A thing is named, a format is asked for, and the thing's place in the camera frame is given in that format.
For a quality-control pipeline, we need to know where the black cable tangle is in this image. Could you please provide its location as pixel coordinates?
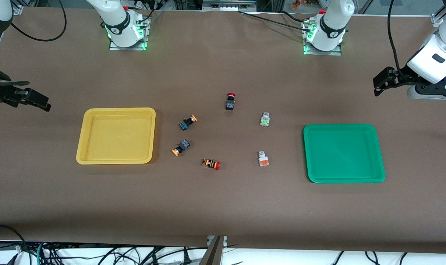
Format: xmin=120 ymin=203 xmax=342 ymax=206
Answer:
xmin=43 ymin=245 xmax=209 ymax=265

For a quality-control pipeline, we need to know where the red button orange striped body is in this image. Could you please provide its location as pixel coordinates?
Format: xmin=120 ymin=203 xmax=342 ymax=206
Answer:
xmin=202 ymin=158 xmax=221 ymax=171

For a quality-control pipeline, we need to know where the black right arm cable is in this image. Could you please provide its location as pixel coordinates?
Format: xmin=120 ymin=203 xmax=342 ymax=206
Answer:
xmin=10 ymin=0 xmax=67 ymax=42

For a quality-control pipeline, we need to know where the green plastic tray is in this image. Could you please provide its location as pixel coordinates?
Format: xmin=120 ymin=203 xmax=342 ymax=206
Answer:
xmin=303 ymin=124 xmax=386 ymax=184

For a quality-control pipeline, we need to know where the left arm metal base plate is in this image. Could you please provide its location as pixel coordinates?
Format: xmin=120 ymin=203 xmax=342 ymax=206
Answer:
xmin=302 ymin=19 xmax=342 ymax=56

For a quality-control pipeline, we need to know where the black looped cable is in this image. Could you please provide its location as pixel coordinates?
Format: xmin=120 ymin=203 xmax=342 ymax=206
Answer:
xmin=0 ymin=224 xmax=28 ymax=265

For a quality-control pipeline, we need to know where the aluminium frame profile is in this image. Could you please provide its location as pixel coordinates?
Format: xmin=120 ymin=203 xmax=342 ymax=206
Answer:
xmin=9 ymin=0 xmax=25 ymax=16
xmin=431 ymin=10 xmax=446 ymax=27

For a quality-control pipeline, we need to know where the yellow plastic tray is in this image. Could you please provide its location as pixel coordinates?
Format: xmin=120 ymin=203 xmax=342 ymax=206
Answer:
xmin=76 ymin=107 xmax=156 ymax=165

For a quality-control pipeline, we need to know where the grey metal rail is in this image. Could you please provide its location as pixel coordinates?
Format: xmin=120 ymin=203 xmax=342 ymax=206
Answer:
xmin=203 ymin=0 xmax=256 ymax=11

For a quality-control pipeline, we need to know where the black base power cable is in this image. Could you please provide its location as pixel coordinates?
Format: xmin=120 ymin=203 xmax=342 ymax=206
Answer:
xmin=238 ymin=10 xmax=312 ymax=29

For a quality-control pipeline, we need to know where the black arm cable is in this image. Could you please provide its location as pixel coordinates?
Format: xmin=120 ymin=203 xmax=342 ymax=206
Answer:
xmin=387 ymin=0 xmax=406 ymax=80
xmin=10 ymin=0 xmax=67 ymax=42

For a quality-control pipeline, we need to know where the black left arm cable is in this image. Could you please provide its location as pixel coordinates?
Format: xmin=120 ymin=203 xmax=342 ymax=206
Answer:
xmin=387 ymin=0 xmax=406 ymax=80

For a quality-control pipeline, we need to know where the yellow push button black body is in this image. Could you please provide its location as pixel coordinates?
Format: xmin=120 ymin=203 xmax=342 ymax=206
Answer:
xmin=171 ymin=138 xmax=191 ymax=157
xmin=178 ymin=114 xmax=198 ymax=131

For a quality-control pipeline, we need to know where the green cable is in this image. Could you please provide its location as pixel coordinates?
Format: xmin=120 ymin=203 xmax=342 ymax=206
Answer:
xmin=36 ymin=242 xmax=49 ymax=265

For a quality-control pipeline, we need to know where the brown table mat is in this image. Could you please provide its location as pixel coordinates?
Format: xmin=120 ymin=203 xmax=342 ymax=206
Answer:
xmin=0 ymin=7 xmax=446 ymax=254

